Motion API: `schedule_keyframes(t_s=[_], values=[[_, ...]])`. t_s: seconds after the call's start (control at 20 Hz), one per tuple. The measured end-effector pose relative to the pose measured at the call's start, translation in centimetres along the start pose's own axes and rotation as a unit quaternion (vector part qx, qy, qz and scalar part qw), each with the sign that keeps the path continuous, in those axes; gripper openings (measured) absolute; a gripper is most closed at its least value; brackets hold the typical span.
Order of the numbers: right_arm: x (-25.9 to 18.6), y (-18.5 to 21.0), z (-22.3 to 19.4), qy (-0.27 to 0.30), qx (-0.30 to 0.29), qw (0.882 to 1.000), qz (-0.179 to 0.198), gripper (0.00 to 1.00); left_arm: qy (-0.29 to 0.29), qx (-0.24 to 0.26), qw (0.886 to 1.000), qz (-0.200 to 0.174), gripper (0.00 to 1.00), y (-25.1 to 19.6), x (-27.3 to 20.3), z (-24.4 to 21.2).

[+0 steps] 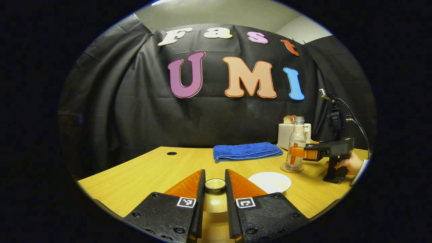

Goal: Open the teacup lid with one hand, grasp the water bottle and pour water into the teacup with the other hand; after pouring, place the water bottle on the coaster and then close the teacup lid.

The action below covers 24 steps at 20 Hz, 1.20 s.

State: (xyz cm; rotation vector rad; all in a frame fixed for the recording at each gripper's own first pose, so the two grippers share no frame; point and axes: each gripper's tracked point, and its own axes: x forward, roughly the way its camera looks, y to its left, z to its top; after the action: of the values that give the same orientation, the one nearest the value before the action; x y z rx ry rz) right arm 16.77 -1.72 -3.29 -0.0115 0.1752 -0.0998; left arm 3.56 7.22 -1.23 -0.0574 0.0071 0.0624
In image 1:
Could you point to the folded blue towel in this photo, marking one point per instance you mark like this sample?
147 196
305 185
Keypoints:
246 151

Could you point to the clear water bottle orange label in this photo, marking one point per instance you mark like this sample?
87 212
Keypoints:
297 136

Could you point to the cream teacup lid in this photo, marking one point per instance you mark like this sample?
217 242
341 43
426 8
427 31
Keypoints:
215 202

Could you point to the toast slice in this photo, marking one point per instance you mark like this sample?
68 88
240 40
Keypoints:
287 119
293 118

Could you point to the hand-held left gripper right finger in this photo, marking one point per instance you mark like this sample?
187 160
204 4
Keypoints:
230 202

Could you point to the black backdrop cloth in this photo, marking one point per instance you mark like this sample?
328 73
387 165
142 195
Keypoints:
118 111

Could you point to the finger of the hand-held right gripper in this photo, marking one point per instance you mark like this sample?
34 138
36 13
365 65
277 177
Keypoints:
310 153

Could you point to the round brown coaster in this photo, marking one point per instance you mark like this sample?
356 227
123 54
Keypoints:
285 169

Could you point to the white toaster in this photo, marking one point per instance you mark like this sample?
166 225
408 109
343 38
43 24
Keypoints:
283 135

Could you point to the cream white teacup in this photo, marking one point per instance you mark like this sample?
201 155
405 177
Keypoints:
270 181

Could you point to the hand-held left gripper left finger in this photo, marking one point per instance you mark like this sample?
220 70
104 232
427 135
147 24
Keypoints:
199 202

